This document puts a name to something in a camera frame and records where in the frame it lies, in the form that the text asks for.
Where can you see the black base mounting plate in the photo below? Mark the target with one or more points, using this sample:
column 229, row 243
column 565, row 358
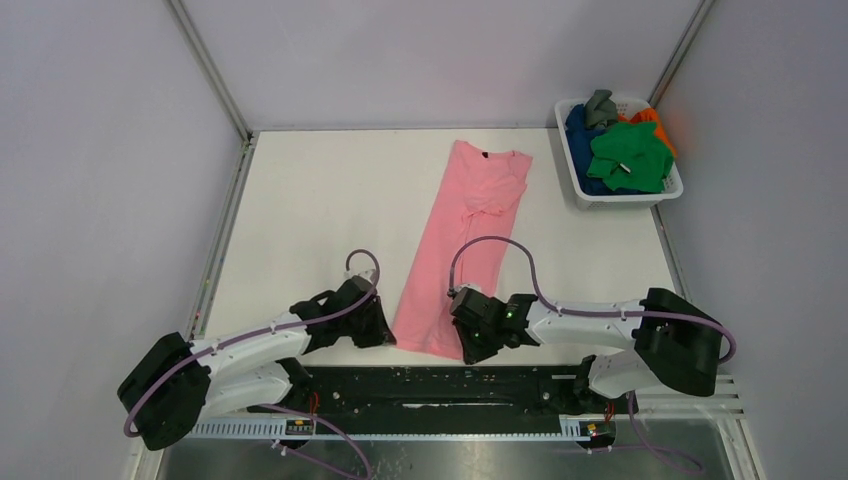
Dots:
column 525, row 391

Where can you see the green t shirt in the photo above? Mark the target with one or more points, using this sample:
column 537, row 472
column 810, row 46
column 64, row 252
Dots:
column 630, row 156

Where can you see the white slotted cable duct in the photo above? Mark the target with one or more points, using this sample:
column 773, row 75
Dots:
column 415, row 425

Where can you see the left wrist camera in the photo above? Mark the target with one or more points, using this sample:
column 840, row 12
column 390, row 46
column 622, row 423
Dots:
column 366, row 274

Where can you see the blue t shirt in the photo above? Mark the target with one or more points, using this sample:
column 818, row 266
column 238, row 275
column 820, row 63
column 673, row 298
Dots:
column 579, row 141

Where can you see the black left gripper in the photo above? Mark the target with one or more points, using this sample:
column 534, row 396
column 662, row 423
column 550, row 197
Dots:
column 371, row 324

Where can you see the pink t shirt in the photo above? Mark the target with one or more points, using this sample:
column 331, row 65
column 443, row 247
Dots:
column 463, row 242

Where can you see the orange t shirt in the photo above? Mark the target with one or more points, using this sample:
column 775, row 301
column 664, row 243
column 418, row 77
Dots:
column 650, row 115

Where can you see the grey t shirt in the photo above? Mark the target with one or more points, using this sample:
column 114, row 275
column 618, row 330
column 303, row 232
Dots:
column 600, row 111

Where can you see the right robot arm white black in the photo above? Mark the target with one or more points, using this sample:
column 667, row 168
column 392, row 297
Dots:
column 659, row 340

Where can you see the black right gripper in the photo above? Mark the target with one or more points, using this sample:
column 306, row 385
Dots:
column 468, row 335

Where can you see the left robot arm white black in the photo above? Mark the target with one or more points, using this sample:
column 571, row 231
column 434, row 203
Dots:
column 179, row 383

